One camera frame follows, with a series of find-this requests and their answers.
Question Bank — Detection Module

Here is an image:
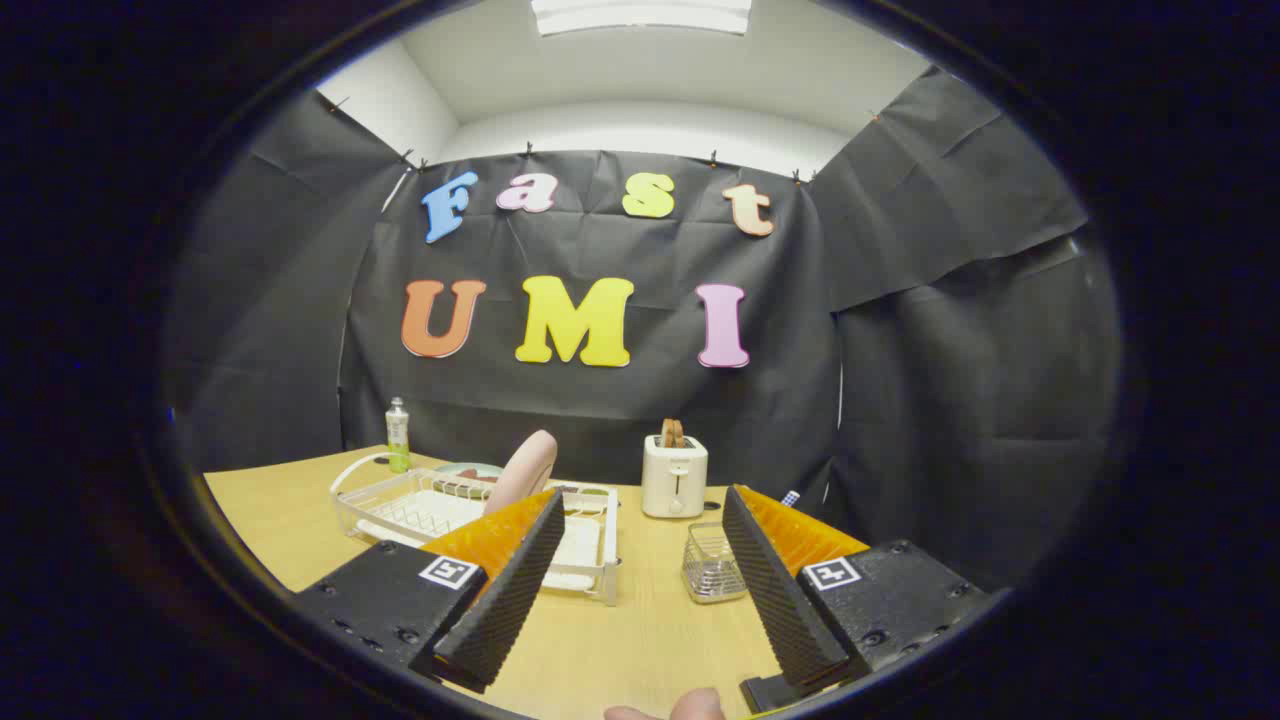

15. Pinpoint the white wire dish rack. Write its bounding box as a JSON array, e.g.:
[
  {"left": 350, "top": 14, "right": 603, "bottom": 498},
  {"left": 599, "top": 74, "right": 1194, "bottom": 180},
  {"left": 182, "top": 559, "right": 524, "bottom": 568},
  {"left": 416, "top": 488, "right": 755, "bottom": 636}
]
[{"left": 330, "top": 452, "right": 621, "bottom": 607}]

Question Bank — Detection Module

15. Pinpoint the white toaster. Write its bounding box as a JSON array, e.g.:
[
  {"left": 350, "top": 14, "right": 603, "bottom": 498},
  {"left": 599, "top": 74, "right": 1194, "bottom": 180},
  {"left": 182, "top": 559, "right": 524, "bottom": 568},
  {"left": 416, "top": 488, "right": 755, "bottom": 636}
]
[{"left": 641, "top": 434, "right": 709, "bottom": 519}]

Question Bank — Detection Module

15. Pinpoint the metal wire basket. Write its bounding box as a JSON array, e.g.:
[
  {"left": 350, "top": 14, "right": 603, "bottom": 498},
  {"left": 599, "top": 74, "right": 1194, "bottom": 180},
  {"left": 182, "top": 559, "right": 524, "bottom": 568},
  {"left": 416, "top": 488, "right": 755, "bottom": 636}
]
[{"left": 682, "top": 521, "right": 749, "bottom": 605}]

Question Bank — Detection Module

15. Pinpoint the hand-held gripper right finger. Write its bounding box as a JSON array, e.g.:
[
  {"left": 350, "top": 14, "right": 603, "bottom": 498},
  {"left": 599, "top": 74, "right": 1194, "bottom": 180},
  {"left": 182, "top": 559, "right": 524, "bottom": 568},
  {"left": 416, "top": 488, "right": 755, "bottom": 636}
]
[{"left": 722, "top": 485, "right": 991, "bottom": 714}]

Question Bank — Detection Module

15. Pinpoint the black backdrop cloth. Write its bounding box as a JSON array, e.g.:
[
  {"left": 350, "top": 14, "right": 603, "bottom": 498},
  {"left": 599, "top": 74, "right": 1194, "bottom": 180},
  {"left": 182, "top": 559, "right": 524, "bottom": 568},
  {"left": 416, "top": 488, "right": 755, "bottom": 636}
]
[{"left": 165, "top": 65, "right": 1121, "bottom": 591}]

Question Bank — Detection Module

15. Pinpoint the clear bottle with green liquid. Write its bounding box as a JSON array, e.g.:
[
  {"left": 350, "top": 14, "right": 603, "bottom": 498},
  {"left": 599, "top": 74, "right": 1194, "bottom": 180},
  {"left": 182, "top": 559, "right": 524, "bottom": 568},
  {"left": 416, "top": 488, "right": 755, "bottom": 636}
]
[{"left": 386, "top": 397, "right": 412, "bottom": 474}]

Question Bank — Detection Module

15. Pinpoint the pink plate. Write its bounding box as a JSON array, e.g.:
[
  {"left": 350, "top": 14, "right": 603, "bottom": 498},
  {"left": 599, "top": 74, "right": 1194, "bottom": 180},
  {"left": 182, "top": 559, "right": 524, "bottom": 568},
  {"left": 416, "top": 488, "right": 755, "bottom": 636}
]
[{"left": 483, "top": 430, "right": 559, "bottom": 518}]

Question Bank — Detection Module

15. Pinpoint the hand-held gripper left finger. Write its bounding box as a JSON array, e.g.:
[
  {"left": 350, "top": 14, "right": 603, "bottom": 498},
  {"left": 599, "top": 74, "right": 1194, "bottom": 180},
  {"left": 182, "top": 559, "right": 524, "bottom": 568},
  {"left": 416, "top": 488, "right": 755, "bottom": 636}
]
[{"left": 293, "top": 488, "right": 567, "bottom": 696}]

